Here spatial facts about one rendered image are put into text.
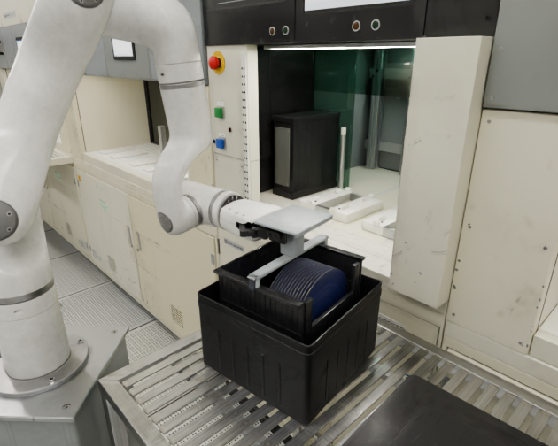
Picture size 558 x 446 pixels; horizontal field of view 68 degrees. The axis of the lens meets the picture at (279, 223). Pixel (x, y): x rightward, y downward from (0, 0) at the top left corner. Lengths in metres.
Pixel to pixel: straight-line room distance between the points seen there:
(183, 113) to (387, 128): 1.33
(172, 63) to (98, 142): 1.91
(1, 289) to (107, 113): 1.94
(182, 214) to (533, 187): 0.66
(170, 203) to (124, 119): 1.94
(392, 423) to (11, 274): 0.70
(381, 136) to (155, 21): 1.41
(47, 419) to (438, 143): 0.88
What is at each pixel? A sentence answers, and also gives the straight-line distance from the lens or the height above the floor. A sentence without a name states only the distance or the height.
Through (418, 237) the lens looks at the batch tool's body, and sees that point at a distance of 0.92.
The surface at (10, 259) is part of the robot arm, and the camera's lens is 0.91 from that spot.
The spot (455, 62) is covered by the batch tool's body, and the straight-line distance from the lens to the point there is 0.84.
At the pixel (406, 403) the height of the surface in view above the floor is 0.86.
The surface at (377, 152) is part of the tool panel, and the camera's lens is 2.05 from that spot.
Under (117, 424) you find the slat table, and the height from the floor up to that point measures 0.65.
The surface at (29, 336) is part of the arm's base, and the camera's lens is 0.95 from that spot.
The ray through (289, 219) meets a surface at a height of 1.08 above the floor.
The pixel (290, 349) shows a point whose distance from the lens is 0.73.
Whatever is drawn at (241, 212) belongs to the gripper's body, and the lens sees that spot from 0.83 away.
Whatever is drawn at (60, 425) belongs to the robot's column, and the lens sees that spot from 0.95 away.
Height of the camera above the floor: 1.37
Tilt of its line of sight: 22 degrees down
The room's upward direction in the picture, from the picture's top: straight up
